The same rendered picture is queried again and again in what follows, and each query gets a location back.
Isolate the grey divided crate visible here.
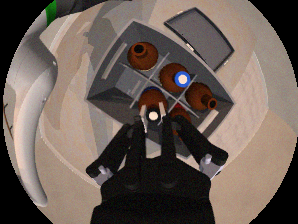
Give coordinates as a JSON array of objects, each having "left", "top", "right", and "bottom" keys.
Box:
[{"left": 84, "top": 18, "right": 236, "bottom": 140}]

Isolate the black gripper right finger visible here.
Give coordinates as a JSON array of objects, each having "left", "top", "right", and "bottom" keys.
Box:
[{"left": 159, "top": 102, "right": 229, "bottom": 188}]

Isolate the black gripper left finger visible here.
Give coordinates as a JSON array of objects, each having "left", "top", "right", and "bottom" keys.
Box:
[{"left": 86, "top": 105, "right": 148, "bottom": 190}]

